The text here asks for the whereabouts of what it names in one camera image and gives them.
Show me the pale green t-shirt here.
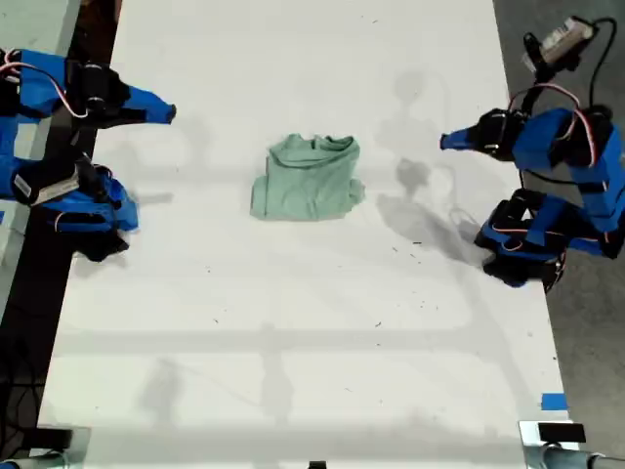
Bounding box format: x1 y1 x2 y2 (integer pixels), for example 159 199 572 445
249 132 367 222

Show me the pale side table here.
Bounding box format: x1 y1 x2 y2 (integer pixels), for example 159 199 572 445
0 0 83 304

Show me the black clamp block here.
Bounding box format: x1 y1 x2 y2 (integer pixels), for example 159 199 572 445
537 423 587 444
36 427 74 448

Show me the black camera stalk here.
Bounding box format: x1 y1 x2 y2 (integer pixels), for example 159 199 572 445
520 72 553 118

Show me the black camera cable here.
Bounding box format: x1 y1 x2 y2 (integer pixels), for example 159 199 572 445
588 17 619 109

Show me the grey black camera box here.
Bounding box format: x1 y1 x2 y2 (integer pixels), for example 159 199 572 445
521 16 601 82

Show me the metal corner bracket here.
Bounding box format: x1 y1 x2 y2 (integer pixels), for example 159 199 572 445
518 420 588 469
28 425 94 469

